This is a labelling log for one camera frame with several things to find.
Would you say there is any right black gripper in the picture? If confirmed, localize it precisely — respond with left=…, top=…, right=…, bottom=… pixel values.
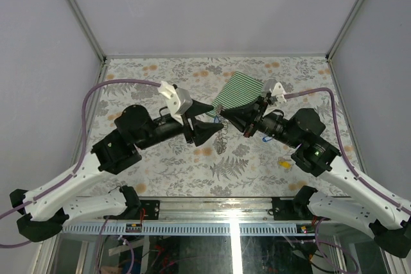
left=220, top=95, right=301, bottom=149

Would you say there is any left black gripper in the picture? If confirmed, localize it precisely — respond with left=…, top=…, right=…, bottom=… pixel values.
left=138, top=99, right=225, bottom=151

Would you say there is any blue key tag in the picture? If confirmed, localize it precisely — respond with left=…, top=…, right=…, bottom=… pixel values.
left=262, top=136, right=273, bottom=142

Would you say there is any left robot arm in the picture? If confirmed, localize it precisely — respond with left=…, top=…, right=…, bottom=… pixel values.
left=10, top=101, right=223, bottom=243

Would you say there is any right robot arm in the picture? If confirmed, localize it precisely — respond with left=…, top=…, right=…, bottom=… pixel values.
left=221, top=94, right=410, bottom=258

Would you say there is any green striped cloth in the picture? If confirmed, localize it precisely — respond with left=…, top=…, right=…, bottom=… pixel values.
left=206, top=71, right=263, bottom=118

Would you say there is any yellow key tag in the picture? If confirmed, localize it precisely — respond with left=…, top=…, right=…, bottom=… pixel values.
left=277, top=157, right=293, bottom=169

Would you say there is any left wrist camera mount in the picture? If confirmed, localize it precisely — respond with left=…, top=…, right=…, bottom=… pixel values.
left=157, top=81, right=193, bottom=124

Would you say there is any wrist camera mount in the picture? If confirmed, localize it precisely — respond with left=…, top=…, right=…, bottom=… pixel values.
left=157, top=81, right=193, bottom=124
left=261, top=79, right=286, bottom=105

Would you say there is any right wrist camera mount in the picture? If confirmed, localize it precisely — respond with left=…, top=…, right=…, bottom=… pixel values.
left=261, top=79, right=286, bottom=105

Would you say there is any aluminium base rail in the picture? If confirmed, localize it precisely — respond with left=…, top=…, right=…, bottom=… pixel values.
left=62, top=197, right=318, bottom=236

